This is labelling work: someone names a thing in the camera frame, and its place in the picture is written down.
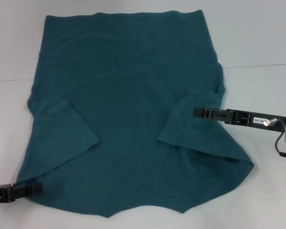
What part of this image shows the right gripper cable with plug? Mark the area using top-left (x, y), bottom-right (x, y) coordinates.
top-left (263, 116), bottom-right (286, 161)

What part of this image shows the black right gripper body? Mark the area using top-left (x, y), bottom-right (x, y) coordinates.
top-left (225, 108), bottom-right (286, 133)

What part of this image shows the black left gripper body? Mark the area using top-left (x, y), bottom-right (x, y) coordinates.
top-left (0, 184), bottom-right (16, 205)

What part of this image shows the teal blue t-shirt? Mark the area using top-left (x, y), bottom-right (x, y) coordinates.
top-left (14, 9), bottom-right (255, 213)

